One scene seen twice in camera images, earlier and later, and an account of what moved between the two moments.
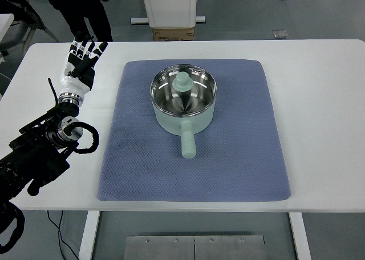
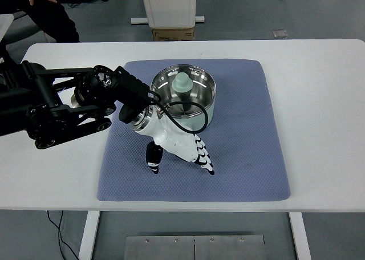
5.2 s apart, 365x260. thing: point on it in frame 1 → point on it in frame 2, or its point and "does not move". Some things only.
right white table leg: x=300 y=236 does not move
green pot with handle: x=183 y=97 does not move
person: x=75 y=3 → x=41 y=4
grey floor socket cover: x=280 y=33 does not move
